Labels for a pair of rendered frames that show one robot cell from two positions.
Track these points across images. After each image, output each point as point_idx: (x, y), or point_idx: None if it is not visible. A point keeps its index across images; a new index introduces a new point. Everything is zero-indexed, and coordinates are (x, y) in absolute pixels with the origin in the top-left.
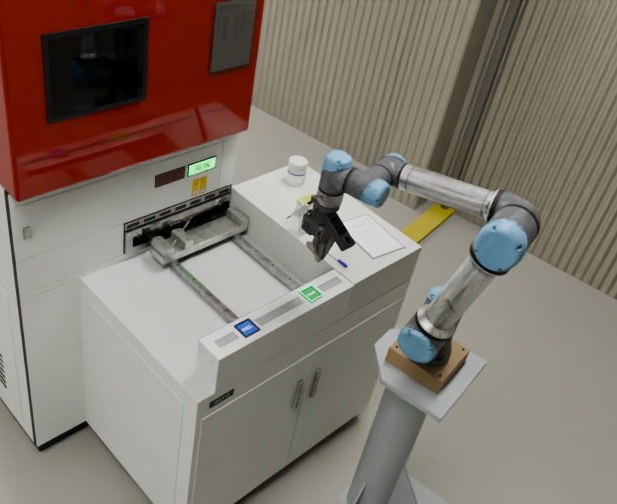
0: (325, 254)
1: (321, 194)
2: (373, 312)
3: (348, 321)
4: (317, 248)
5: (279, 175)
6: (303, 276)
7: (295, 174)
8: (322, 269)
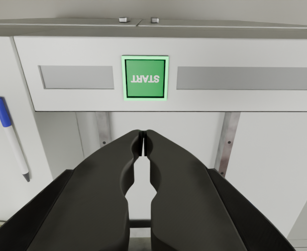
0: (124, 146)
1: None
2: None
3: (54, 27)
4: (249, 221)
5: None
6: (76, 137)
7: None
8: (52, 127)
